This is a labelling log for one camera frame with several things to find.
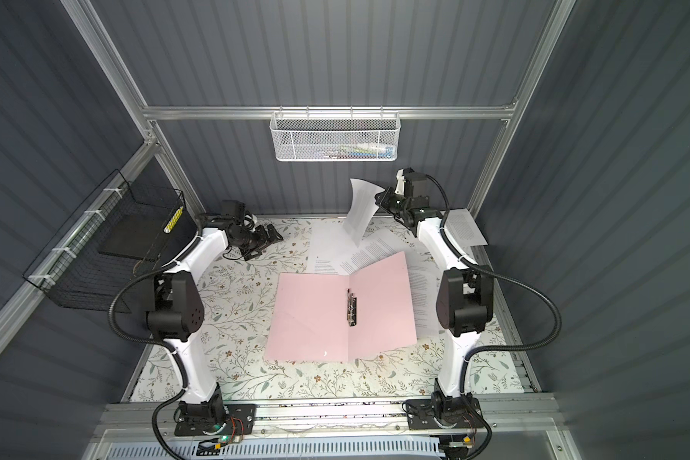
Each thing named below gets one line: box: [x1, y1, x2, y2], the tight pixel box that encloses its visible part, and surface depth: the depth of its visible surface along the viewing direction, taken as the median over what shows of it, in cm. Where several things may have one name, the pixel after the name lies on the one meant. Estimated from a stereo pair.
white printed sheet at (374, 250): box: [339, 229, 412, 276], surface depth 111 cm
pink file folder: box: [264, 251, 417, 363], surface depth 95 cm
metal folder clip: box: [346, 288, 358, 327], surface depth 93 cm
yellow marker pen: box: [162, 205, 184, 234], surface depth 83 cm
